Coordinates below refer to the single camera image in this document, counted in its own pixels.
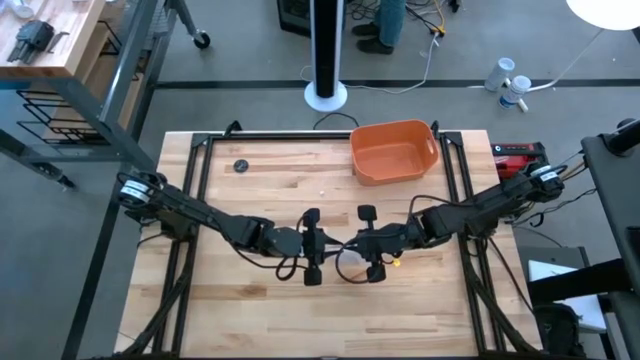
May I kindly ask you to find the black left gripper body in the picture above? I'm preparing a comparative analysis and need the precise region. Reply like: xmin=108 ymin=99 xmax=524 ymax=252
xmin=299 ymin=207 xmax=326 ymax=287

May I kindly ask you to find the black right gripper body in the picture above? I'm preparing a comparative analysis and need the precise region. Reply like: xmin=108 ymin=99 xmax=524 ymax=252
xmin=357 ymin=204 xmax=406 ymax=284

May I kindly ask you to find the orange plastic bin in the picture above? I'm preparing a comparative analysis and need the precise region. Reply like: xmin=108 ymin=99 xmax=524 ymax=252
xmin=348 ymin=118 xmax=441 ymax=188

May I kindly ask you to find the red tool case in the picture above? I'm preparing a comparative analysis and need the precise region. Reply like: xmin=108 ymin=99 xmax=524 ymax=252
xmin=490 ymin=141 xmax=550 ymax=180

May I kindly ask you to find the white paper sheet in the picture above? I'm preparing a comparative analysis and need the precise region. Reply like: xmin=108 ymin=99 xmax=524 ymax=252
xmin=527 ymin=258 xmax=609 ymax=335

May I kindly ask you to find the black white floor stand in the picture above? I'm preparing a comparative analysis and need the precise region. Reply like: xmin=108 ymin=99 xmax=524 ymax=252
xmin=303 ymin=0 xmax=349 ymax=114

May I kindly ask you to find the black bag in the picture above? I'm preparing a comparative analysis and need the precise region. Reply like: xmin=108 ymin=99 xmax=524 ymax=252
xmin=531 ymin=302 xmax=587 ymax=359

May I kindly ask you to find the white plastic bottle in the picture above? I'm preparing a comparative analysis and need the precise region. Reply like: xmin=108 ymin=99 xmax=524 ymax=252
xmin=483 ymin=56 xmax=517 ymax=93
xmin=497 ymin=74 xmax=533 ymax=111

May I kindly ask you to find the person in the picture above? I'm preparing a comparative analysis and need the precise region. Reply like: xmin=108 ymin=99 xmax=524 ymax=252
xmin=350 ymin=0 xmax=408 ymax=56

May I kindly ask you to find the black computer box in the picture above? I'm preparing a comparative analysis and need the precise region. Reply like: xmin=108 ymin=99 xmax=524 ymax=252
xmin=276 ymin=0 xmax=314 ymax=39

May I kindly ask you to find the black equipment stand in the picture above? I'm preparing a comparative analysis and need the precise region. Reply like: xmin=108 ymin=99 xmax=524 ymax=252
xmin=527 ymin=117 xmax=640 ymax=360

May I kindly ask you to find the wooden top metal workbench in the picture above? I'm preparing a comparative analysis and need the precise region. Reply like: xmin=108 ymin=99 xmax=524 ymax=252
xmin=0 ymin=0 xmax=212 ymax=191

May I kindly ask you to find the black tool set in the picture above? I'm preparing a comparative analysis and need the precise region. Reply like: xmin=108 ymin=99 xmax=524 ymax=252
xmin=5 ymin=19 xmax=71 ymax=66

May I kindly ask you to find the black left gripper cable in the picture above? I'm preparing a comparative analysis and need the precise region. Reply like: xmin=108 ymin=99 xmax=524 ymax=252
xmin=229 ymin=243 xmax=309 ymax=283

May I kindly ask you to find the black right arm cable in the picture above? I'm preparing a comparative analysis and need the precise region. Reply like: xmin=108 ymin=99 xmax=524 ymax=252
xmin=333 ymin=193 xmax=469 ymax=285

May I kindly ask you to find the black table frame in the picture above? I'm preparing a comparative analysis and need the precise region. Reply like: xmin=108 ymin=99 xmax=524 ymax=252
xmin=114 ymin=119 xmax=544 ymax=360

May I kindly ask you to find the white floor cable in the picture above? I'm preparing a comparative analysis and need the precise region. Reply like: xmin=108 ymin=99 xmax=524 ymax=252
xmin=298 ymin=29 xmax=442 ymax=96

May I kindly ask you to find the yellow cable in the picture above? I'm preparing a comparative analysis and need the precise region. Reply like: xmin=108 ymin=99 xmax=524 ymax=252
xmin=430 ymin=0 xmax=448 ymax=38

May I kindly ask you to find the white lamp cord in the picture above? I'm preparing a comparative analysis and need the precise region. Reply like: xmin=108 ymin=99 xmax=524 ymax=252
xmin=467 ymin=28 xmax=607 ymax=95

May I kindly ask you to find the black wire rack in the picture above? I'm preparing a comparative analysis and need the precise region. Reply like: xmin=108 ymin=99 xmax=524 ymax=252
xmin=16 ymin=19 xmax=124 ymax=147

